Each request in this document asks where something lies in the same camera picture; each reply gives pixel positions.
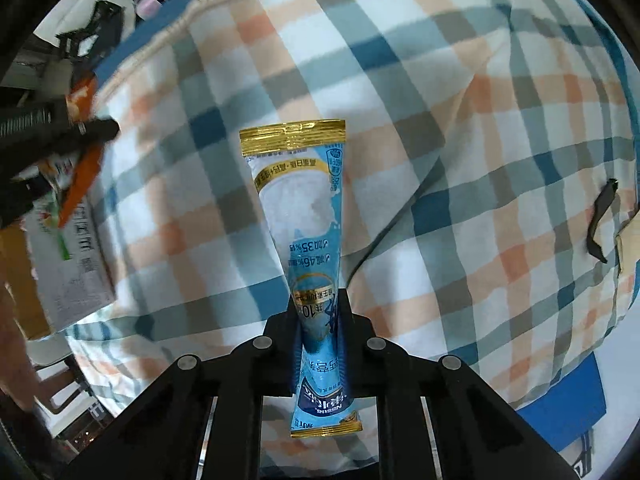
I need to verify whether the orange snack bag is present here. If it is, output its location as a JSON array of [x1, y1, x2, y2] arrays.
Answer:
[[37, 72, 104, 229]]

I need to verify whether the blue ice cream cone wrapper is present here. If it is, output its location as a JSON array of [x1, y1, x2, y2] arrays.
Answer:
[[240, 119, 362, 438]]

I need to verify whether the person's left hand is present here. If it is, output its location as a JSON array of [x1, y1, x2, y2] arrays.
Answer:
[[0, 285, 39, 412]]

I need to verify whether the brown cardboard box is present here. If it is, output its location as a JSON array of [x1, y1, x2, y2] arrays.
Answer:
[[0, 194, 117, 340]]

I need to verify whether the plaid checkered bed sheet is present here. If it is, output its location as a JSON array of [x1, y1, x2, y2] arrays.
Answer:
[[66, 0, 639, 414]]

